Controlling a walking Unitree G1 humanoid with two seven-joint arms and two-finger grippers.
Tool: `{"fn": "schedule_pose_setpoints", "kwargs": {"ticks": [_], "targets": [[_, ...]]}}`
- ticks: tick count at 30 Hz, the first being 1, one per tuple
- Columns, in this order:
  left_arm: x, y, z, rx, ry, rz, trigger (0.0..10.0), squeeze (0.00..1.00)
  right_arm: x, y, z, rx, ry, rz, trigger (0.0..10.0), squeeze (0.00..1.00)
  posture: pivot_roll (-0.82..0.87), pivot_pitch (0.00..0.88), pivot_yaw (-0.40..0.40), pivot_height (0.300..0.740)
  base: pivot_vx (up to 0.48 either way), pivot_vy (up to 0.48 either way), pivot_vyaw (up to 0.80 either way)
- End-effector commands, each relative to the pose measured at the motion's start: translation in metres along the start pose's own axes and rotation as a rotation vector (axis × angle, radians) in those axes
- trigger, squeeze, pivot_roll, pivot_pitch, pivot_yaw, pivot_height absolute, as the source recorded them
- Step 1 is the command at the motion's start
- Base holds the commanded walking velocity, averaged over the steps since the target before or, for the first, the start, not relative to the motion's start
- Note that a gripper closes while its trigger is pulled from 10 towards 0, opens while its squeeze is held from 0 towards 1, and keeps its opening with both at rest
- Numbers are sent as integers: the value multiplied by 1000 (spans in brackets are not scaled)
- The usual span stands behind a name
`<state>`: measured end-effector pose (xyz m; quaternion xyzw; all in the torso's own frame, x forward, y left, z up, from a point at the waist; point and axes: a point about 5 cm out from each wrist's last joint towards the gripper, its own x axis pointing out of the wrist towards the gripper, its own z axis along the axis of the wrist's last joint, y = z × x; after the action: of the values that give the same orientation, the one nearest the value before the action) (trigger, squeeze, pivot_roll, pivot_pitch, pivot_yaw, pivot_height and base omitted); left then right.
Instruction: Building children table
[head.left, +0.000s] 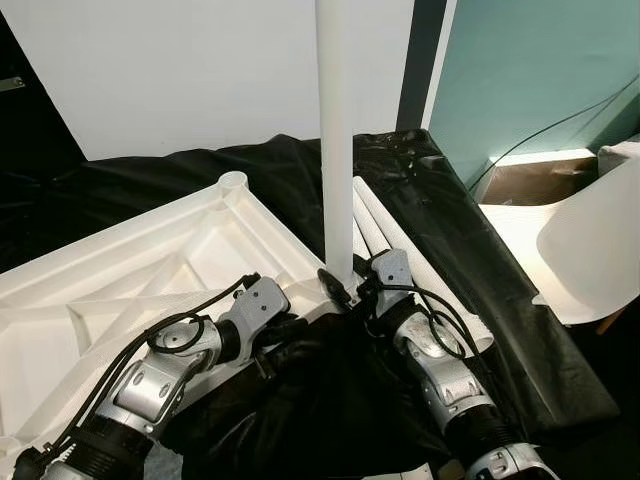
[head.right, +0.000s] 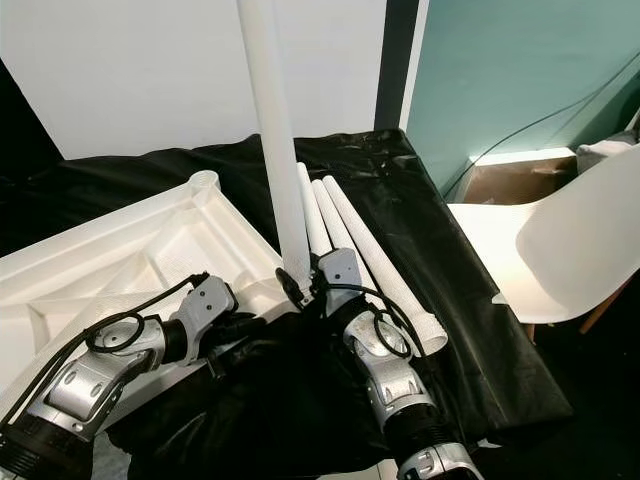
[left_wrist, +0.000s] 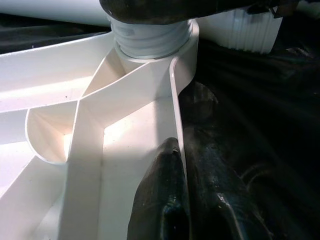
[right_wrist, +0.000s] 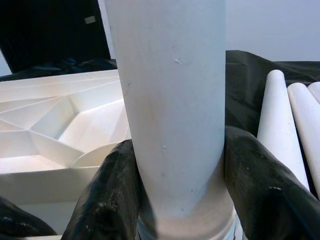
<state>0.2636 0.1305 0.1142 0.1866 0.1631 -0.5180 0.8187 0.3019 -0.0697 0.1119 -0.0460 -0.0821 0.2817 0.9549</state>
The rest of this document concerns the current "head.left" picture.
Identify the black cloth cover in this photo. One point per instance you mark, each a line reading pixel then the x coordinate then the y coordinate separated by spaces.
pixel 470 260

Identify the black vertical post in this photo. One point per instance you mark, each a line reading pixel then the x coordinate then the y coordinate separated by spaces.
pixel 422 60

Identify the white plastic chair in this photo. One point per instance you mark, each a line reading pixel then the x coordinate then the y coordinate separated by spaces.
pixel 590 250

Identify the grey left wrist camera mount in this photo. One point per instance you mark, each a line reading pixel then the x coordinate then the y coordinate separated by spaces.
pixel 262 305

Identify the white plastic table top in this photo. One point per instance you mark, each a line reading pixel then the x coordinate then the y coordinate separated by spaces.
pixel 100 280

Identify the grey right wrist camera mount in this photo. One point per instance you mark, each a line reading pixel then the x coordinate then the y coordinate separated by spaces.
pixel 392 275

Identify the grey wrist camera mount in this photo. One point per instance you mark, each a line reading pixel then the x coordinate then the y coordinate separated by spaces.
pixel 392 275
pixel 262 305

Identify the white plastic table leg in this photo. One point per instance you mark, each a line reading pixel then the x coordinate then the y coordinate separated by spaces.
pixel 335 120
pixel 402 230
pixel 372 232

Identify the grey cushion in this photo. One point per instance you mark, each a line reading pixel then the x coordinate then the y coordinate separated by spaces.
pixel 620 158

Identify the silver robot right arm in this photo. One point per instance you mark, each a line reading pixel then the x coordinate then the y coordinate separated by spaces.
pixel 440 370

